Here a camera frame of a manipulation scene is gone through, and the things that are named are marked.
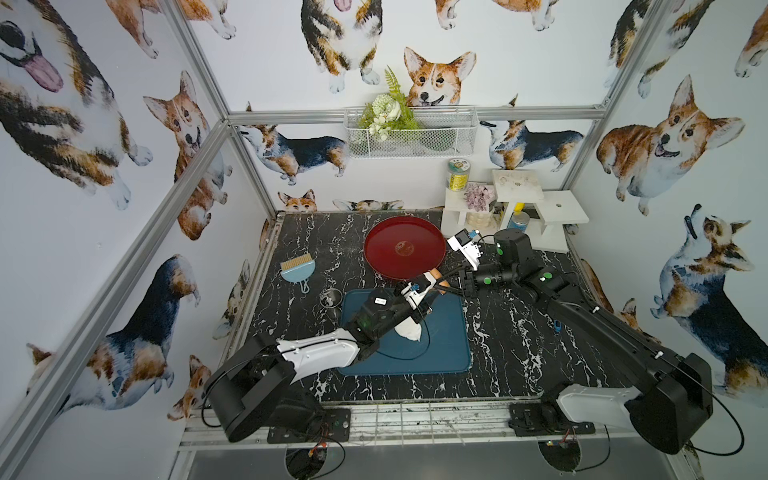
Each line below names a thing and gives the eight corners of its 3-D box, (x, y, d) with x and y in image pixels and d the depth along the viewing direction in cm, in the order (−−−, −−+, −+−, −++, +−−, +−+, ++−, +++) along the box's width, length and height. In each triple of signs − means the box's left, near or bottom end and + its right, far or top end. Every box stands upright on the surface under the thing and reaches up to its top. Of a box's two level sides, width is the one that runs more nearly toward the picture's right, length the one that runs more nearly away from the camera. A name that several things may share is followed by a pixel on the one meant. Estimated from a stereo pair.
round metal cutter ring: (320, 307, 97) (318, 303, 95) (323, 293, 101) (321, 288, 98) (341, 307, 97) (339, 303, 95) (343, 293, 101) (341, 288, 98)
